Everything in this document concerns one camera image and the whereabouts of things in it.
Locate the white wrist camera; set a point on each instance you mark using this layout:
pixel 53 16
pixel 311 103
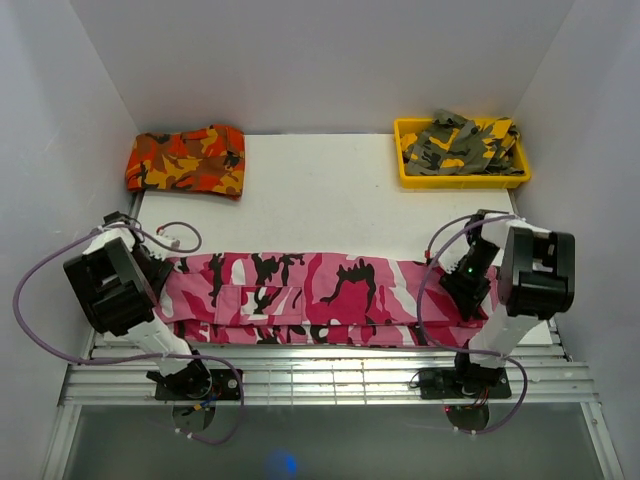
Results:
pixel 168 242
pixel 446 260

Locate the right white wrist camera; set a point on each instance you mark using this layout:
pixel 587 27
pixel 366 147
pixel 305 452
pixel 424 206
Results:
pixel 446 260

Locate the orange camouflage folded trousers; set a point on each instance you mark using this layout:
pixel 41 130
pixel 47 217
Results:
pixel 211 160

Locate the aluminium rail frame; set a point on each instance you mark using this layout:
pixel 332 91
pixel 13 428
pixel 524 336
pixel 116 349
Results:
pixel 328 375

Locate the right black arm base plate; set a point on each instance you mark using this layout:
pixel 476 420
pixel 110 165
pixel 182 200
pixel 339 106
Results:
pixel 444 384

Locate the yellow plastic bin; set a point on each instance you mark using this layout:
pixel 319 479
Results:
pixel 403 126

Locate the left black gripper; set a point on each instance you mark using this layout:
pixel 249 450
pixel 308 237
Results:
pixel 155 281

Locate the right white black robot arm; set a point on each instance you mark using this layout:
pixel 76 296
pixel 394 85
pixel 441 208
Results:
pixel 532 270

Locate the pink camouflage trousers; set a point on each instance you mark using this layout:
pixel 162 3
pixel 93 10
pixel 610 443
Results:
pixel 312 299

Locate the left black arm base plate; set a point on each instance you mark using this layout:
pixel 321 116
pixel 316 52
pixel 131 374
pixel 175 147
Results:
pixel 220 384

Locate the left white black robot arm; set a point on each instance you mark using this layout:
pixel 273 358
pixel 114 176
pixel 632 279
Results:
pixel 119 280

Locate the green yellow camouflage trousers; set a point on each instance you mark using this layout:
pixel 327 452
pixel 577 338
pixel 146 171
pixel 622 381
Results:
pixel 453 145

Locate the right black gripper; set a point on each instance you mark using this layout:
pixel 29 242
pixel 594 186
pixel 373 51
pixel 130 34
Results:
pixel 468 298

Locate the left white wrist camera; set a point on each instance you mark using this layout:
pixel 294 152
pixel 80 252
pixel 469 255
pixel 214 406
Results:
pixel 168 242

